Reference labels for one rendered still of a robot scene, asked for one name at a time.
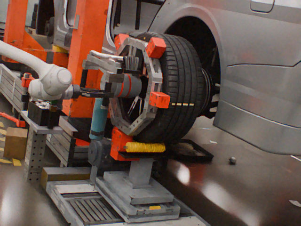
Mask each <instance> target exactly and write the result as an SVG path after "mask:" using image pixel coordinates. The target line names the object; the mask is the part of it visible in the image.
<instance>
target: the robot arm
mask: <svg viewBox="0 0 301 226"><path fill-rule="evenodd" d="M0 55H3V56H5V57H8V58H10V59H13V60H15V61H18V62H20V63H22V64H25V65H27V66H29V67H31V68H32V69H33V70H35V71H36V72H37V74H38V75H39V79H36V80H32V81H31V82H30V85H29V94H30V96H31V97H33V98H36V99H41V100H56V99H60V100H70V99H78V98H79V96H82V97H87V98H88V97H94V98H101V99H102V98H103V97H106V98H114V92H104V90H99V89H90V88H81V87H79V85H77V84H71V82H72V75H71V73H70V71H69V70H67V69H66V68H63V67H59V66H57V65H54V64H51V65H50V64H47V63H45V62H43V61H42V60H40V59H39V58H37V57H35V56H33V55H31V54H29V53H27V52H24V51H22V50H20V49H18V48H15V47H13V46H11V45H9V44H6V43H4V42H2V41H0Z"/></svg>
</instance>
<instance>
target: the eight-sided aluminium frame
mask: <svg viewBox="0 0 301 226"><path fill-rule="evenodd" d="M130 45H132V46H133V47H137V48H138V49H141V50H142V52H143V57H144V60H145V64H146V68H147V72H148V76H149V83H148V88H147V93H146V98H145V103H144V109H143V113H142V114H141V115H140V116H139V117H138V118H137V119H136V120H135V121H134V122H133V123H132V124H129V123H128V122H126V121H125V120H123V118H122V114H121V110H120V106H119V99H118V97H114V98H109V99H110V102H109V111H110V116H111V122H112V124H113V125H115V126H116V127H117V128H118V129H120V130H121V131H123V132H124V133H125V134H127V135H128V136H137V135H138V134H139V133H140V132H141V131H142V130H143V129H144V128H145V127H146V126H147V125H148V124H149V123H150V122H151V121H153V120H154V118H155V115H156V110H157V108H155V107H154V106H152V105H150V104H149V99H150V94H151V91H153V92H160V89H161V84H162V79H163V78H162V73H161V70H160V67H159V63H158V59H157V58H151V57H148V55H147V52H146V49H145V48H146V46H147V45H148V43H147V42H144V41H142V40H138V39H134V38H128V37H127V38H126V39H125V40H124V42H123V43H122V44H121V46H120V47H119V49H118V50H117V52H116V53H115V54H114V56H120V57H124V56H128V54H129V48H130Z"/></svg>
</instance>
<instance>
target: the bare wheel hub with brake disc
mask: <svg viewBox="0 0 301 226"><path fill-rule="evenodd" d="M202 73H203V95H202V100H201V101H202V102H201V106H200V110H199V113H198V115H200V114H201V113H202V112H203V111H204V110H205V108H206V106H207V104H208V101H209V98H210V80H209V77H208V75H207V73H206V72H205V70H204V69H203V68H202Z"/></svg>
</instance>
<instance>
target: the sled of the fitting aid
mask: <svg viewBox="0 0 301 226"><path fill-rule="evenodd" d="M94 188H95V189H96V190H97V191H98V192H99V193H100V194H101V195H102V196H103V198H104V199H105V200H106V201H107V202H108V203H109V204H110V205H111V206H112V207H113V208H114V210H115V211H116V212H117V213H118V214H119V215H120V216H121V217H122V218H123V219H124V220H125V221H126V222H127V223H134V222H145V221H155V220H166V219H176V218H178V217H179V212H180V208H181V207H179V206H178V205H177V204H176V203H175V202H174V201H172V202H162V203H147V204H134V205H130V204H129V203H128V202H127V201H126V200H125V199H124V198H123V197H122V196H121V195H120V194H119V193H118V192H117V191H116V190H115V189H114V188H113V187H112V186H111V185H110V184H109V183H108V182H107V181H106V180H105V179H104V178H103V177H96V178H95V186H94Z"/></svg>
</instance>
